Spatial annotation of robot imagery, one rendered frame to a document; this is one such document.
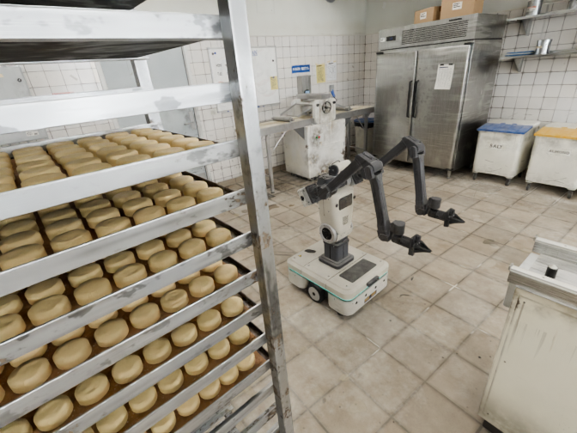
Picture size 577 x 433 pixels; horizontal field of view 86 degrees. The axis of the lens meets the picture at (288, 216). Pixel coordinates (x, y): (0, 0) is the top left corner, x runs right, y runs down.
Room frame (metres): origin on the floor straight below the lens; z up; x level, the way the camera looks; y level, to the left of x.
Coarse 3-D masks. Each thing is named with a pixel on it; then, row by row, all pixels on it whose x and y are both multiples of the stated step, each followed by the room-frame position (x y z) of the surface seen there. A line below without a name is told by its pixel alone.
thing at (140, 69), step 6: (132, 60) 0.86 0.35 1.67; (138, 60) 0.86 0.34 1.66; (144, 60) 0.87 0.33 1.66; (132, 66) 0.87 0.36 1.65; (138, 66) 0.86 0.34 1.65; (144, 66) 0.87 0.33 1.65; (138, 72) 0.86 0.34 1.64; (144, 72) 0.87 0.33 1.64; (138, 78) 0.86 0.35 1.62; (144, 78) 0.87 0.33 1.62; (138, 84) 0.87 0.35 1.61; (144, 84) 0.86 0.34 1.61; (150, 84) 0.87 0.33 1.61; (144, 114) 0.88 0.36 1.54; (150, 114) 0.86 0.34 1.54; (156, 114) 0.87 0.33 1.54; (150, 120) 0.86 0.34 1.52; (156, 120) 0.87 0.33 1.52; (228, 414) 0.86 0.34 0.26; (234, 426) 0.87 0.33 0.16
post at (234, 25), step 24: (240, 0) 0.52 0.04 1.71; (240, 24) 0.52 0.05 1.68; (240, 48) 0.52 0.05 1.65; (240, 72) 0.51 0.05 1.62; (240, 96) 0.51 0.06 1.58; (240, 120) 0.52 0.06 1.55; (240, 144) 0.53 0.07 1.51; (264, 192) 0.53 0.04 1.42; (264, 216) 0.52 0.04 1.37; (264, 240) 0.52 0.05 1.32; (264, 264) 0.51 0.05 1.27; (264, 288) 0.51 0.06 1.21; (264, 312) 0.52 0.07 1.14; (288, 408) 0.52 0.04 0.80; (288, 432) 0.52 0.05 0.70
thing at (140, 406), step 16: (240, 336) 0.54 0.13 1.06; (208, 352) 0.50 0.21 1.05; (224, 352) 0.50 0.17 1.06; (192, 368) 0.46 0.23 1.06; (208, 368) 0.47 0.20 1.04; (160, 384) 0.43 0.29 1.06; (176, 384) 0.43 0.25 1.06; (144, 400) 0.39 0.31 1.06; (160, 400) 0.41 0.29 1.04; (112, 416) 0.37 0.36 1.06; (128, 416) 0.38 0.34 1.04; (144, 416) 0.38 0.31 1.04; (96, 432) 0.35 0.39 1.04; (112, 432) 0.35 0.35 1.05
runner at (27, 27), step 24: (0, 24) 0.37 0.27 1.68; (24, 24) 0.38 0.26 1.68; (48, 24) 0.40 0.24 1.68; (72, 24) 0.41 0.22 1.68; (96, 24) 0.43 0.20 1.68; (120, 24) 0.44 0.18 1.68; (144, 24) 0.46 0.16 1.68; (168, 24) 0.48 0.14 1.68; (192, 24) 0.50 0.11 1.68; (216, 24) 0.53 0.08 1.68
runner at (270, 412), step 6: (270, 408) 0.55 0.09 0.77; (264, 414) 0.53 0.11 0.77; (270, 414) 0.52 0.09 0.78; (258, 420) 0.52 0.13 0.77; (264, 420) 0.51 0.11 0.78; (252, 426) 0.49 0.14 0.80; (258, 426) 0.49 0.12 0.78; (240, 432) 0.49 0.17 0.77; (246, 432) 0.47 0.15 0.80; (252, 432) 0.48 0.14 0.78
